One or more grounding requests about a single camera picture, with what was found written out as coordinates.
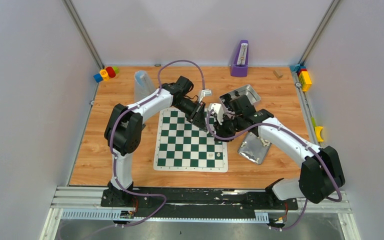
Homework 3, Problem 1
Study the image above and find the purple metronome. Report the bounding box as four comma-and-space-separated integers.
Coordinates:
230, 40, 249, 78

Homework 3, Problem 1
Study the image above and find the green white chess mat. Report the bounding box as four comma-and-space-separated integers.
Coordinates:
153, 107, 228, 173

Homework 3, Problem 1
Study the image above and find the metal tin with black pieces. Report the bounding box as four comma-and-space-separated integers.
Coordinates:
219, 84, 261, 113

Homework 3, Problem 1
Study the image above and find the small wooden block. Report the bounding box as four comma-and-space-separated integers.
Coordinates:
273, 69, 283, 79

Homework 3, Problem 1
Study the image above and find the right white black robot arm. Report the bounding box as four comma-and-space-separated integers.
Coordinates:
207, 95, 346, 209

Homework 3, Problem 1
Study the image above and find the purple cable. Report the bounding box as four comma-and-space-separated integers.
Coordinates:
205, 110, 343, 232
108, 59, 207, 229

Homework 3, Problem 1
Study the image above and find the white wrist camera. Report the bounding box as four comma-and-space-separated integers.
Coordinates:
198, 89, 213, 102
208, 103, 225, 125

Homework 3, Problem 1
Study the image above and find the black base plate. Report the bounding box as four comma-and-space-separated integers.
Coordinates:
100, 187, 298, 219

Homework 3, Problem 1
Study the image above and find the colourful block stack right corner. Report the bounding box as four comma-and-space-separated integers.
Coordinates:
289, 64, 312, 92

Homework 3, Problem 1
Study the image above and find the colourful toy blocks left corner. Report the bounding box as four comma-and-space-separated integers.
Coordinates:
93, 66, 120, 83

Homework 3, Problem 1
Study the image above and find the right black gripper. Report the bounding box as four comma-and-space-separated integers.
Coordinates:
213, 113, 244, 143

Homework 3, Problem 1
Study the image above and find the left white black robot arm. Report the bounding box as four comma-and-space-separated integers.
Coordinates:
101, 76, 207, 207

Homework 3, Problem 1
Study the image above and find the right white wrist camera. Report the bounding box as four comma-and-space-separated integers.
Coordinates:
208, 103, 225, 125

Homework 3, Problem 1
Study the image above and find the metal tin with white pieces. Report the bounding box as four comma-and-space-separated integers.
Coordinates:
237, 132, 272, 165

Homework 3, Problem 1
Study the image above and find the yellow green toy piece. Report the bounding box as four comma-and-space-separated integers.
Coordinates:
311, 117, 324, 143

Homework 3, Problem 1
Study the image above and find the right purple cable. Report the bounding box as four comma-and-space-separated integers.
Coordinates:
205, 110, 343, 232

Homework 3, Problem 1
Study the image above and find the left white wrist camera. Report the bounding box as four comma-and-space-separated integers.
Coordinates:
198, 89, 213, 102

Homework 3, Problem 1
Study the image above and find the translucent blue metronome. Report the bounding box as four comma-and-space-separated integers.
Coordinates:
134, 70, 157, 102

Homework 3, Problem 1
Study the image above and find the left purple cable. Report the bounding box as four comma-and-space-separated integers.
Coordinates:
108, 59, 207, 229

